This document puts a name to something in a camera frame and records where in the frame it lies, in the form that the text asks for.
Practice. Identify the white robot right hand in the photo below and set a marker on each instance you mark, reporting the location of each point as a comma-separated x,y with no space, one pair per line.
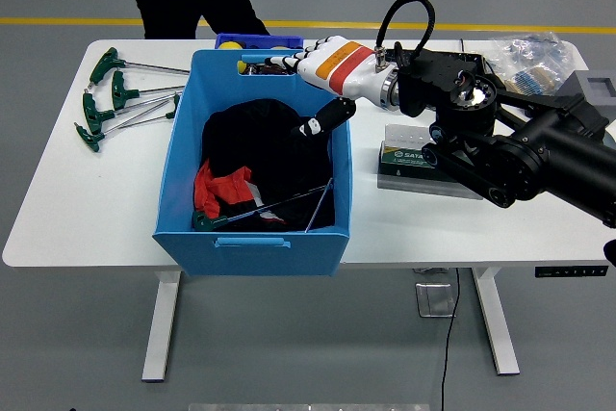
341,69

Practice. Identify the green grey hex key rack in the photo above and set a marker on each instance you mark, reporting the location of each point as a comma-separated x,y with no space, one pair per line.
399,156

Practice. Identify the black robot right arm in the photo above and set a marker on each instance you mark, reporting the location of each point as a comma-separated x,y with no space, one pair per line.
553,151

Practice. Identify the light blue plastic box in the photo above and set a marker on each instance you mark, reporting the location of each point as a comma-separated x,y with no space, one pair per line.
255,257

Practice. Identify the grey foam box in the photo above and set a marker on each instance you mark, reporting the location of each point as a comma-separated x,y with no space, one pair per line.
599,86

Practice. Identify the dark blue plastic bin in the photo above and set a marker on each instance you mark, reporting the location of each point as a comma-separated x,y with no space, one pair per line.
260,39

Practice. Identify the yellow ball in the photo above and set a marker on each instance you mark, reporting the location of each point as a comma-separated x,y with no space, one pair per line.
229,44

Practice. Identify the black garment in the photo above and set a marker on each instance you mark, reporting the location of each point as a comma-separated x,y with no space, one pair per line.
260,151

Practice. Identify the white table leg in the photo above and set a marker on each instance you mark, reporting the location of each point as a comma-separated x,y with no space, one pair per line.
495,324
161,324

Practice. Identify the red garment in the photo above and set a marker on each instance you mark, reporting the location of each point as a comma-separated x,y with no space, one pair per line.
226,187

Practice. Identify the clear plastic parts bag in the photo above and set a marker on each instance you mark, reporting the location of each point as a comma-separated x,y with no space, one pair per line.
529,47

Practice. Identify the taped resistor bundle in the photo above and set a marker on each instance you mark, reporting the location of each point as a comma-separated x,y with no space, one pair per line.
534,81

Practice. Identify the metal floor plate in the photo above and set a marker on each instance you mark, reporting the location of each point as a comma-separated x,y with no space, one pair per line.
433,300

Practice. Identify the black table control panel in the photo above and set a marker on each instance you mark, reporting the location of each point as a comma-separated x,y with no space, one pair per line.
570,271

